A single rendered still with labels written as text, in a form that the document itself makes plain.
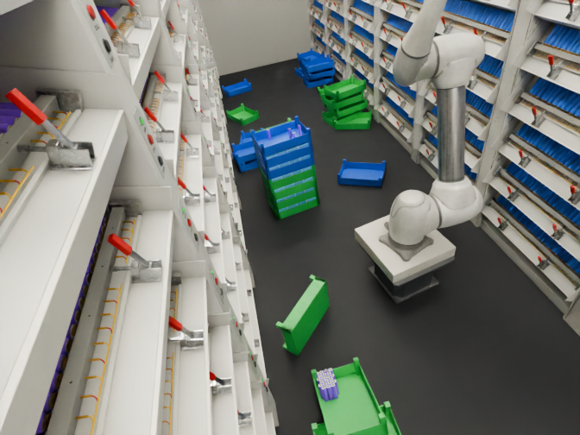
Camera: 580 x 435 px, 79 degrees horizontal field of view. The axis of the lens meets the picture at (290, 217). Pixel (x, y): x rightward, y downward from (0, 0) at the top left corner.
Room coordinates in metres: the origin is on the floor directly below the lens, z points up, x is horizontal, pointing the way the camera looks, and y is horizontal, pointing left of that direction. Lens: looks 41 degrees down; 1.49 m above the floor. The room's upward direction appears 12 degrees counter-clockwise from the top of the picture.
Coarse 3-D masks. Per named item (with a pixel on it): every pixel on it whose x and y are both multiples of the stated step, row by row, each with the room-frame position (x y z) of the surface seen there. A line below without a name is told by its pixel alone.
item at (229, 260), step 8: (224, 208) 1.22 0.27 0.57; (224, 216) 1.20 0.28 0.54; (224, 224) 1.14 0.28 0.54; (224, 240) 1.04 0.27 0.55; (224, 248) 1.00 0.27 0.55; (232, 248) 1.00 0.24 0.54; (224, 256) 0.95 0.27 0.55; (232, 256) 0.95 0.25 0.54; (224, 264) 0.91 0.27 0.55; (232, 264) 0.91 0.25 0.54; (224, 272) 0.87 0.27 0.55; (232, 272) 0.87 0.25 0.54; (232, 280) 0.83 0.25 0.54; (232, 296) 0.76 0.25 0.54; (232, 304) 0.72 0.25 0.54; (240, 312) 0.69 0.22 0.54; (240, 320) 0.66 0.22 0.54
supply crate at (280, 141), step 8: (296, 120) 1.96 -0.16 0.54; (272, 128) 1.95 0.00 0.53; (280, 128) 1.96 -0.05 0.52; (296, 128) 1.98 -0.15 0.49; (304, 128) 1.88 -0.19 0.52; (256, 136) 1.92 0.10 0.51; (264, 136) 1.93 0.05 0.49; (272, 136) 1.93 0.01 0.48; (280, 136) 1.91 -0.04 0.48; (288, 136) 1.89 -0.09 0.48; (296, 136) 1.87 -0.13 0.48; (304, 136) 1.78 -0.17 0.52; (256, 144) 1.82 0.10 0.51; (264, 144) 1.86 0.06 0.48; (272, 144) 1.84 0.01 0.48; (280, 144) 1.75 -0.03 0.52; (288, 144) 1.76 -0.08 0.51; (296, 144) 1.77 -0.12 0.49; (264, 152) 1.73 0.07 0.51; (272, 152) 1.74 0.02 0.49
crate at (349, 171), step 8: (344, 160) 2.14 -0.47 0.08; (344, 168) 2.13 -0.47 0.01; (352, 168) 2.12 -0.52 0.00; (360, 168) 2.10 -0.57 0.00; (368, 168) 2.07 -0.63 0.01; (376, 168) 2.05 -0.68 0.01; (384, 168) 1.97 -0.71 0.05; (344, 176) 2.04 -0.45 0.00; (352, 176) 2.03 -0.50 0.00; (360, 176) 2.01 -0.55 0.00; (368, 176) 1.99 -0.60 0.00; (376, 176) 1.97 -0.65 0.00; (344, 184) 1.96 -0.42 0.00; (352, 184) 1.93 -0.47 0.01; (360, 184) 1.91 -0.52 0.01; (368, 184) 1.89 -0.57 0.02; (376, 184) 1.86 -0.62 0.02
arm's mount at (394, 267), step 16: (368, 224) 1.25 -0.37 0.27; (368, 240) 1.15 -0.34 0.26; (448, 240) 1.05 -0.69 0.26; (384, 256) 1.03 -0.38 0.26; (416, 256) 1.00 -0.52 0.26; (432, 256) 0.98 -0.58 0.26; (448, 256) 1.00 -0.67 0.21; (384, 272) 0.98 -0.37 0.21; (400, 272) 0.93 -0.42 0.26; (416, 272) 0.95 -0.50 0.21
